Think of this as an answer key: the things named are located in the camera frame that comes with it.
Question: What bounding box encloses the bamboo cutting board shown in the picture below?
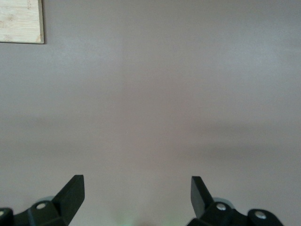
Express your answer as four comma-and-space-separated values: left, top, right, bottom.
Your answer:
0, 0, 45, 45

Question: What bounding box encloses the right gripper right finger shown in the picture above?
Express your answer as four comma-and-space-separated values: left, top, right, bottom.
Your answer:
187, 176, 284, 226

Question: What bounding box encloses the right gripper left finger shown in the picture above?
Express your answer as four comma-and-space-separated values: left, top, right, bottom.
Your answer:
0, 174, 86, 226

